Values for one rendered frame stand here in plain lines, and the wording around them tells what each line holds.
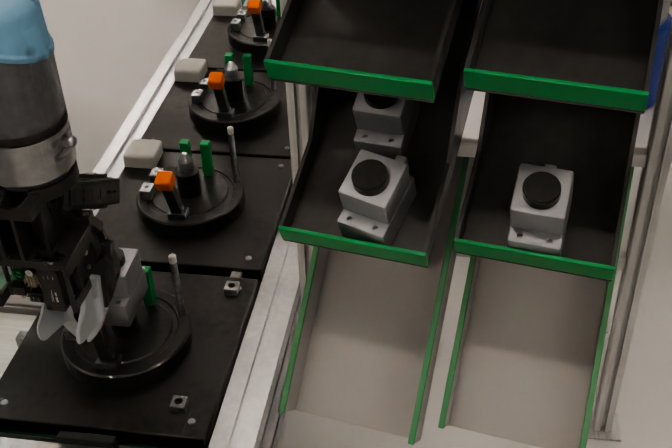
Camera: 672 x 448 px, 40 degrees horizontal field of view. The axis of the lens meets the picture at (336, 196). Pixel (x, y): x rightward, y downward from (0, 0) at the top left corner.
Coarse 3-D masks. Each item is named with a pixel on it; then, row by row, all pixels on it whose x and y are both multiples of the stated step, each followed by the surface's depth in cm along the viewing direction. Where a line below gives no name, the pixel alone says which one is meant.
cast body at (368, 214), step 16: (368, 160) 76; (384, 160) 76; (400, 160) 81; (352, 176) 75; (368, 176) 75; (384, 176) 74; (400, 176) 76; (352, 192) 75; (368, 192) 74; (384, 192) 75; (400, 192) 76; (416, 192) 81; (352, 208) 77; (368, 208) 76; (384, 208) 74; (400, 208) 78; (352, 224) 77; (368, 224) 77; (384, 224) 77; (400, 224) 80; (368, 240) 78; (384, 240) 77
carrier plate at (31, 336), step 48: (192, 288) 109; (240, 288) 109; (192, 336) 103; (240, 336) 103; (0, 384) 98; (48, 384) 98; (192, 384) 97; (48, 432) 94; (96, 432) 93; (144, 432) 92; (192, 432) 92
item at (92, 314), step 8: (96, 280) 85; (96, 288) 86; (88, 296) 85; (96, 296) 86; (88, 304) 85; (96, 304) 87; (80, 312) 84; (88, 312) 85; (96, 312) 87; (104, 312) 88; (80, 320) 84; (88, 320) 86; (96, 320) 88; (80, 328) 84; (88, 328) 86; (96, 328) 89; (80, 336) 84; (88, 336) 90
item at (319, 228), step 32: (480, 0) 82; (448, 64) 88; (320, 96) 84; (352, 96) 88; (448, 96) 86; (320, 128) 85; (352, 128) 86; (416, 128) 85; (448, 128) 84; (320, 160) 85; (352, 160) 84; (416, 160) 83; (448, 160) 80; (320, 192) 83; (288, 224) 81; (320, 224) 81; (416, 224) 80; (384, 256) 78; (416, 256) 76
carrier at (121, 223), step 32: (128, 160) 130; (160, 160) 131; (192, 160) 118; (224, 160) 131; (256, 160) 131; (288, 160) 130; (128, 192) 125; (160, 192) 122; (192, 192) 120; (224, 192) 121; (256, 192) 124; (288, 192) 126; (128, 224) 120; (160, 224) 117; (192, 224) 116; (224, 224) 118; (256, 224) 119; (160, 256) 114; (192, 256) 114; (224, 256) 114; (256, 256) 114
